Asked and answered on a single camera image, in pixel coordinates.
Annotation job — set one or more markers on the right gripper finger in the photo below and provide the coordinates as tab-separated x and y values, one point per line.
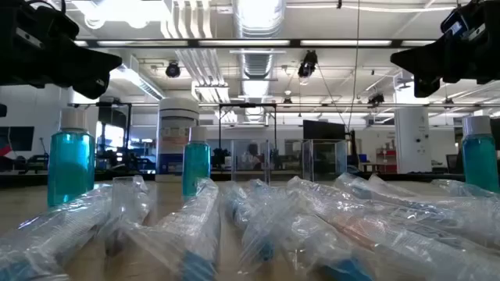
399	61
441	54

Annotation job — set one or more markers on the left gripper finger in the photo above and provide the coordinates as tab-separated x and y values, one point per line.
78	54
113	62

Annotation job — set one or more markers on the teal mouthwash bottle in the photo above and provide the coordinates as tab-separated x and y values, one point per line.
196	164
70	168
480	164

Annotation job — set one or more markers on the syringe blue plunger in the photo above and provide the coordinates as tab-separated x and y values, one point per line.
58	230
191	234

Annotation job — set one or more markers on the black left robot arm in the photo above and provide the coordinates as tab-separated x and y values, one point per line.
2	110

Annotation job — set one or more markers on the black background robot arm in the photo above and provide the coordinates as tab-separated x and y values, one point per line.
219	156

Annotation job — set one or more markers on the black ceiling lamp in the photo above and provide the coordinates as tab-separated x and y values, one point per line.
308	64
376	99
173	70

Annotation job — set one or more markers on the white column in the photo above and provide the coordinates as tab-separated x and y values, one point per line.
412	136

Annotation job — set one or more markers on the red shelf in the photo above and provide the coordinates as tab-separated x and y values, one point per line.
386	160

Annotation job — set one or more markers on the black monitor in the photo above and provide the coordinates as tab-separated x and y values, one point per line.
324	130

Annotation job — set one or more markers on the white wipes canister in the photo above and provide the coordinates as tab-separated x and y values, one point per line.
170	148

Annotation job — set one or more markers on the black overhead beam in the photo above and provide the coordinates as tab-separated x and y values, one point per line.
295	43

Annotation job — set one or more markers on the clear acrylic organizer box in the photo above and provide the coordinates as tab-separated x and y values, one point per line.
324	160

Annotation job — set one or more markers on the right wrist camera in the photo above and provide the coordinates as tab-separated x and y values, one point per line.
455	23

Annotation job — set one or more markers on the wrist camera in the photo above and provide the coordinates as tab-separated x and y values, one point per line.
455	23
56	23

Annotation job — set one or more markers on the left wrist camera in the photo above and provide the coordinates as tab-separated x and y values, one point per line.
56	23

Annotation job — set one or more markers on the black frame stand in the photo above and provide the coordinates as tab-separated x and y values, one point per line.
128	129
248	105

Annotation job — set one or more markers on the dark wall screen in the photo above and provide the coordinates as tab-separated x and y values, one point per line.
21	137

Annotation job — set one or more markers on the silver ceiling duct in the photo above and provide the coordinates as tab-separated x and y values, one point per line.
258	62

